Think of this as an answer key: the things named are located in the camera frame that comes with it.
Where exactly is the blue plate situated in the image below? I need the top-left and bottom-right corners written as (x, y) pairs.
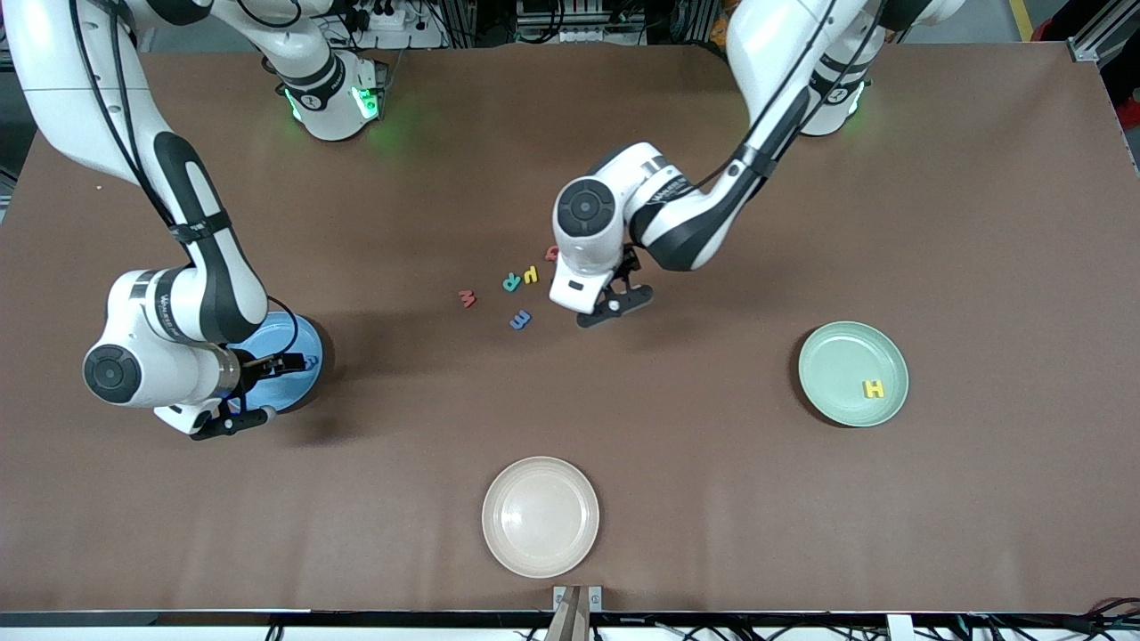
top-left (227, 312), bottom-right (324, 413)

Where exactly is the brown table cover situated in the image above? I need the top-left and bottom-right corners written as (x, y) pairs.
top-left (0, 43), bottom-right (1140, 615)

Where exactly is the beige plate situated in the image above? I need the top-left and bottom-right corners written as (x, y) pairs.
top-left (482, 456), bottom-right (600, 580)

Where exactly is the light green plate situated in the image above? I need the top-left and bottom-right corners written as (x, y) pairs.
top-left (798, 320), bottom-right (910, 428)

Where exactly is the black equipment rack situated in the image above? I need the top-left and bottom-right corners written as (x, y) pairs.
top-left (517, 0), bottom-right (647, 45)

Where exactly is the white power strip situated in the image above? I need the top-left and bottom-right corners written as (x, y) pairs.
top-left (347, 0), bottom-right (446, 50)

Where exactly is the tan mounting pole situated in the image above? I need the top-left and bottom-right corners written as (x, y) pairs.
top-left (545, 588), bottom-right (592, 641)

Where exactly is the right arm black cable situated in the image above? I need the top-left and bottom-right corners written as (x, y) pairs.
top-left (69, 0), bottom-right (304, 361)

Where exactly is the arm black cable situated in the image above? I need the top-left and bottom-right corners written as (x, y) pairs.
top-left (69, 0), bottom-right (304, 361)
top-left (699, 0), bottom-right (843, 192)

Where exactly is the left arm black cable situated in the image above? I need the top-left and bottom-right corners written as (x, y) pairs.
top-left (699, 0), bottom-right (843, 192)

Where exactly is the aluminium frame profile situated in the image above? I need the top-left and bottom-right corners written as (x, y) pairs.
top-left (1069, 0), bottom-right (1140, 63)

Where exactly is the red black cable bundle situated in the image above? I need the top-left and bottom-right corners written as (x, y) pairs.
top-left (962, 595), bottom-right (1140, 641)

